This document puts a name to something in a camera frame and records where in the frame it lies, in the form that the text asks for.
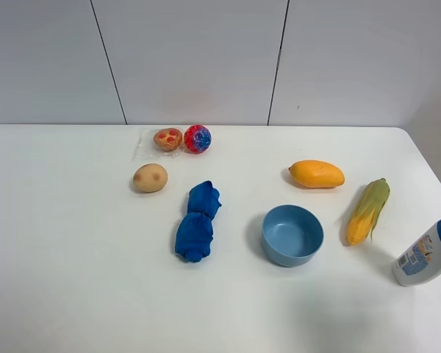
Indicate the blue crumpled cloth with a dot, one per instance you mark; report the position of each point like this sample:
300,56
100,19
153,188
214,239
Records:
195,232

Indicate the red multicolour squishy ball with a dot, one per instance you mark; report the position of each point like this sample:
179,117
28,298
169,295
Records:
197,139

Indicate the blue bowl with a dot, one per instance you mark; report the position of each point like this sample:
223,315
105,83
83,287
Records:
291,235

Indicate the yellow mango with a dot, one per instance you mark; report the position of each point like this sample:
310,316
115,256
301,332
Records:
316,174

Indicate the fruit tart pastry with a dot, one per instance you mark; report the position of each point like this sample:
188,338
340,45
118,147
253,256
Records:
154,144

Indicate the brown potato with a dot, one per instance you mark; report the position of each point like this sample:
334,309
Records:
150,178

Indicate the corn cob with husk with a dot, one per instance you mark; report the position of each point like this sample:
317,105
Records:
366,214

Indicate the white bottle blue cap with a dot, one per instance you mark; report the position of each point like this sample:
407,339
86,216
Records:
421,262

